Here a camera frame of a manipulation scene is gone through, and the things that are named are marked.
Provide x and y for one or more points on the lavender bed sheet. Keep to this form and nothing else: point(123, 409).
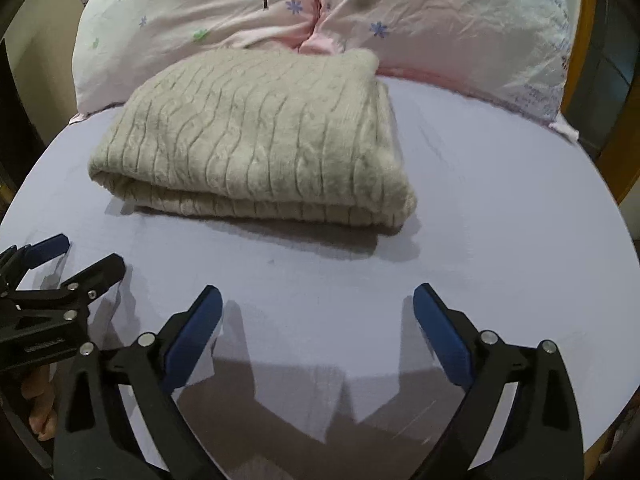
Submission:
point(475, 220)

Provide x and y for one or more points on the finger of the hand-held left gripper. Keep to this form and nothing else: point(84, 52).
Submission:
point(47, 248)
point(102, 272)

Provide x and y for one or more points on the beige ribbed fleece blanket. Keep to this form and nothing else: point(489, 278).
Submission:
point(250, 135)

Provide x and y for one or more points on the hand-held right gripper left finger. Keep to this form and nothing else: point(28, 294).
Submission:
point(196, 332)

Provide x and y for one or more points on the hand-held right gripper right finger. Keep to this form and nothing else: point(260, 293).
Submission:
point(442, 332)

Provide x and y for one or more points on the pink pillow with tree print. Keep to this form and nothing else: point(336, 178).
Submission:
point(175, 20)

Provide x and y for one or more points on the pink pillow with flower print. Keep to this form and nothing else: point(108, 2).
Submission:
point(450, 25)

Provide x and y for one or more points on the person's left hand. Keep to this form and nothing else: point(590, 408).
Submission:
point(42, 402)

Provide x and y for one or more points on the yellow wooden bed frame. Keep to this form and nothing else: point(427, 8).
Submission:
point(622, 150)

